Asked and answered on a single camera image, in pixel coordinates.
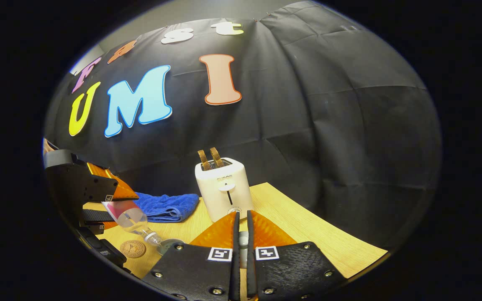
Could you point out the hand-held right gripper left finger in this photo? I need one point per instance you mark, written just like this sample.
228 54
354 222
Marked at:
195 271

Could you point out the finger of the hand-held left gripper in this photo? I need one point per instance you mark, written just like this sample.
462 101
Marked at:
96 215
86 186

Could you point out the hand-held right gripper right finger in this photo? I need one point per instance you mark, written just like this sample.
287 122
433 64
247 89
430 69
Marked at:
291 271

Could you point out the clear plastic water bottle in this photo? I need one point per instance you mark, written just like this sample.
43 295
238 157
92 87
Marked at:
130 217

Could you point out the round brown coaster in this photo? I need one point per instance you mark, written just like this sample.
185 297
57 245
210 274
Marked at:
132 249

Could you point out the blue towel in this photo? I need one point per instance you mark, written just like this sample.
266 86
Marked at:
165 207

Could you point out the white toaster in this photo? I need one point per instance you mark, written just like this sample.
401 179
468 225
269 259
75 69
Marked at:
224 188

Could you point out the black backdrop cloth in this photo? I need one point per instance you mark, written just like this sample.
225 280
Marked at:
329 125

